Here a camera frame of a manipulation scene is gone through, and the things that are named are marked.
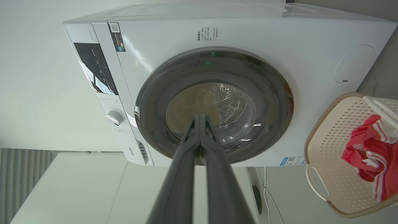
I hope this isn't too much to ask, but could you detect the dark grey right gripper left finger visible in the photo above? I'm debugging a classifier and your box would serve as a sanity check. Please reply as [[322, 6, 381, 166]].
[[146, 114, 202, 224]]

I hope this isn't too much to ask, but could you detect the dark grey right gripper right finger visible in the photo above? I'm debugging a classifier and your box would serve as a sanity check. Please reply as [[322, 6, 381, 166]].
[[201, 114, 255, 224]]

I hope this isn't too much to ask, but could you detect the washer door glass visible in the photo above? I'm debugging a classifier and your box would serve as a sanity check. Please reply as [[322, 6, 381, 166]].
[[135, 47, 294, 164]]

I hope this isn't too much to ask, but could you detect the white front-load washing machine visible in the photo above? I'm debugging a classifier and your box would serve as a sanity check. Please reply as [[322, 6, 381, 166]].
[[63, 3, 398, 167]]

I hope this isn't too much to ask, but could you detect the blue energy label sticker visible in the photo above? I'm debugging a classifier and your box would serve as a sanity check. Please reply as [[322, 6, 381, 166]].
[[279, 156, 306, 166]]

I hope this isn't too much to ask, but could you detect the white cabinet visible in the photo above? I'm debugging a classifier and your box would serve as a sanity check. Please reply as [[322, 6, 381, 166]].
[[11, 152, 260, 224]]

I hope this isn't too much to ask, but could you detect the steel perforated washer drum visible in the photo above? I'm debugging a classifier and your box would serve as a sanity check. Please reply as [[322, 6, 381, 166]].
[[166, 82, 256, 144]]

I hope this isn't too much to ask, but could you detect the silver program dial knob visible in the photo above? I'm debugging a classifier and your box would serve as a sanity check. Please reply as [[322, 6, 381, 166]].
[[106, 111, 124, 126]]

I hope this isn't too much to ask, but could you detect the cream perforated laundry basket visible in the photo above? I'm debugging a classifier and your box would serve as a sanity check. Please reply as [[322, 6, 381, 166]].
[[304, 92, 398, 218]]

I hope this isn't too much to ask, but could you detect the black glossy control display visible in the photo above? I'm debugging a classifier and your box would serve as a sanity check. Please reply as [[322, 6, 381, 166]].
[[74, 43, 119, 95]]

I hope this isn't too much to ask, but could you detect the red white-striped garment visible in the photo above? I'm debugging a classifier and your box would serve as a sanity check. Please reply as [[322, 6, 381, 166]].
[[341, 114, 398, 203]]

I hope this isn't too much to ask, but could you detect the grey ribbed radiator panel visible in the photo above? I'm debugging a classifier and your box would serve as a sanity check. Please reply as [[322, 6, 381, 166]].
[[0, 148, 58, 224]]

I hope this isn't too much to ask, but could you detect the black QR code sticker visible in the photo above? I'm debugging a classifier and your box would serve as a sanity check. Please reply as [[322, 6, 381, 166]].
[[109, 22, 126, 52]]

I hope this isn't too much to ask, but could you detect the round filter access cover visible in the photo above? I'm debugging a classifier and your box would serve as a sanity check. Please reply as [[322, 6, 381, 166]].
[[334, 45, 376, 84]]

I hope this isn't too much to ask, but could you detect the thin white cable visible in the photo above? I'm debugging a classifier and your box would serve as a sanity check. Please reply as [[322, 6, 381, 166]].
[[255, 167, 284, 224]]

